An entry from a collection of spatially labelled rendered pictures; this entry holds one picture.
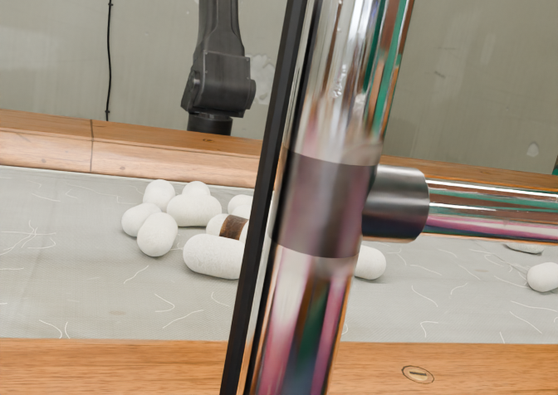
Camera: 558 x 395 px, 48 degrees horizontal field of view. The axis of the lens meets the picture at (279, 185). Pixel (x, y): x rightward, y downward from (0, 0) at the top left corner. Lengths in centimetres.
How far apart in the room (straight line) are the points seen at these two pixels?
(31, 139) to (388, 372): 37
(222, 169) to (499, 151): 171
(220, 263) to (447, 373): 14
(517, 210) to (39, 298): 22
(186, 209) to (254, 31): 219
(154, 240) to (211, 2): 58
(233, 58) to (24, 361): 69
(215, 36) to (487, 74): 153
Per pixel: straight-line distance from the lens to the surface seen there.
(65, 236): 39
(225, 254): 34
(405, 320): 35
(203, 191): 45
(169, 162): 54
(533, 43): 216
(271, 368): 16
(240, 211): 42
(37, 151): 53
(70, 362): 22
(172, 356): 22
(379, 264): 39
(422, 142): 253
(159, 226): 36
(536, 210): 18
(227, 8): 90
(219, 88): 84
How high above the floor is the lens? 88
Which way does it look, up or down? 14 degrees down
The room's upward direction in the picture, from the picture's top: 10 degrees clockwise
